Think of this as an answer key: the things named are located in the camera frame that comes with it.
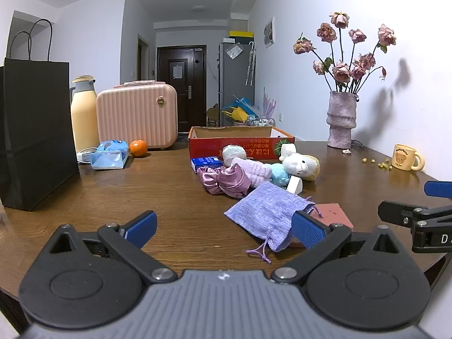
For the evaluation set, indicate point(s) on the grey refrigerator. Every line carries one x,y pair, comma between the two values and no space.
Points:
233,77

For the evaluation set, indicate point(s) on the round ceiling lamp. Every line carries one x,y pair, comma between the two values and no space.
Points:
199,8

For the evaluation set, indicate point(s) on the white electrical panel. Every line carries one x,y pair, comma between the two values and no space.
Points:
269,32

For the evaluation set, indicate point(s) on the small blue box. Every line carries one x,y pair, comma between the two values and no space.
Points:
204,162

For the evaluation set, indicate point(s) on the yellow bear mug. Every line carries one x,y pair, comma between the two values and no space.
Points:
404,158

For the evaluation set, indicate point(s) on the lilac fluffy towel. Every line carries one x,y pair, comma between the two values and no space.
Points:
254,171

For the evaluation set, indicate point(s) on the blue and yellow bags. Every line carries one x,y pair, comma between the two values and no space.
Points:
238,111

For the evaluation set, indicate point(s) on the white sheep plush toy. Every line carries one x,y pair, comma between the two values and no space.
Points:
300,166

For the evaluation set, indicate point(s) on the red cardboard box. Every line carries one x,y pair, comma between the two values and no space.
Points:
208,144

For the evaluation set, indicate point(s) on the folded white umbrella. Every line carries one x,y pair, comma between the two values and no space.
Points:
250,63

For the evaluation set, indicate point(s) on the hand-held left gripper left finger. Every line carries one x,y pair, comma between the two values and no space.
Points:
143,227

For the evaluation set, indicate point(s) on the mottled pink ceramic vase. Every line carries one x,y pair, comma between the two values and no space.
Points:
341,120

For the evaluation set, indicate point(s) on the scattered yellow crumbs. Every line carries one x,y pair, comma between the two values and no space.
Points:
383,165

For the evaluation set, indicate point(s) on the yellow and black box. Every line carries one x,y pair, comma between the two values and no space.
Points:
241,36

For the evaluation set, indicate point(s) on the open brown carton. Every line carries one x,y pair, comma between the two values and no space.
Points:
213,113

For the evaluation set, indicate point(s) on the bunch of dried pink roses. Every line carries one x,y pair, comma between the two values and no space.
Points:
341,70

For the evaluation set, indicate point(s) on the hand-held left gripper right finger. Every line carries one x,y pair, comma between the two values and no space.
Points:
309,229

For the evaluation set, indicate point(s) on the blue tissue pack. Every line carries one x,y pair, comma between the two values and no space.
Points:
107,155

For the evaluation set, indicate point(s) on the pink sponge block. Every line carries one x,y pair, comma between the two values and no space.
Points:
335,213

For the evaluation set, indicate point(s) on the yellow thermos bottle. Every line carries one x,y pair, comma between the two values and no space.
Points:
84,116

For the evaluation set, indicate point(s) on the purple satin scrunchie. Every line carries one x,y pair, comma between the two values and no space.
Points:
226,182

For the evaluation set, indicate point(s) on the purple folded umbrella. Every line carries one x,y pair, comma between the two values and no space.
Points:
269,104

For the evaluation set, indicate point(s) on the white wedge sponge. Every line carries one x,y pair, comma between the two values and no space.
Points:
295,185

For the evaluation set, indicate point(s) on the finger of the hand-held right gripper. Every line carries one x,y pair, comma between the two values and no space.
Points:
439,188
399,212

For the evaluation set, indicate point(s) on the iridescent crinkled plastic ball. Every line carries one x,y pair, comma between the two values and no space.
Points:
233,152

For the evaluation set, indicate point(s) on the dark brown entrance door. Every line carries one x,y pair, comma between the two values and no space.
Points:
182,88

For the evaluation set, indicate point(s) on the black paper bag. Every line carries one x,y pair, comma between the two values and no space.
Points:
35,130

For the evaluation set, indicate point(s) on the pink ribbed suitcase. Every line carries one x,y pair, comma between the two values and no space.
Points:
136,116

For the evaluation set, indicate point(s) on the orange fruit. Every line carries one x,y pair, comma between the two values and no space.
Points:
138,148

